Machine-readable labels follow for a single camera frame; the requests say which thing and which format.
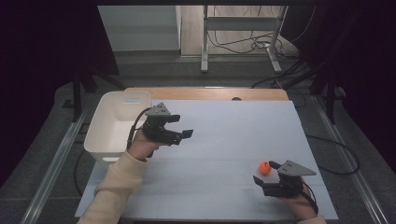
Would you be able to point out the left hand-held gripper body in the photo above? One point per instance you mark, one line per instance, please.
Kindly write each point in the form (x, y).
(158, 129)

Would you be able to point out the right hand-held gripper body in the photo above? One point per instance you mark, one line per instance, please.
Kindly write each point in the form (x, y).
(288, 184)

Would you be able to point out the small orange fruit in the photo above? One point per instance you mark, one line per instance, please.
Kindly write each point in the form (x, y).
(265, 168)

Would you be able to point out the white plastic bin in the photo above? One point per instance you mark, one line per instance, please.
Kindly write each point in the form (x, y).
(106, 133)

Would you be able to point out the person's right hand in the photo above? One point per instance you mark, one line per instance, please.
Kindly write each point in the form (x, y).
(300, 205)

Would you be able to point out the person's left hand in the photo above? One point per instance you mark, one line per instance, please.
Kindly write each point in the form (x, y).
(140, 147)

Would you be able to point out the white table mat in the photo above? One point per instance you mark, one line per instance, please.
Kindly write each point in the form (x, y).
(224, 124)

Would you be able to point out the dark round table grommet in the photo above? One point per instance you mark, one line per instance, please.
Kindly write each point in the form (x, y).
(236, 99)

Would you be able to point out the black metal stand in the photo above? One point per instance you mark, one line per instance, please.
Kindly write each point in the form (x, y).
(330, 99)
(77, 93)

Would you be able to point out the white cabinet panel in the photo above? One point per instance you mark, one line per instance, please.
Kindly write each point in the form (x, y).
(140, 28)

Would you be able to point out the aluminium floor rail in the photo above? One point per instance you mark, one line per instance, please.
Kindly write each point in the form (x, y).
(351, 174)
(53, 168)

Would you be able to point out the white metal desk frame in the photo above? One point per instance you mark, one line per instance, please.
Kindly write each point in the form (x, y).
(239, 23)

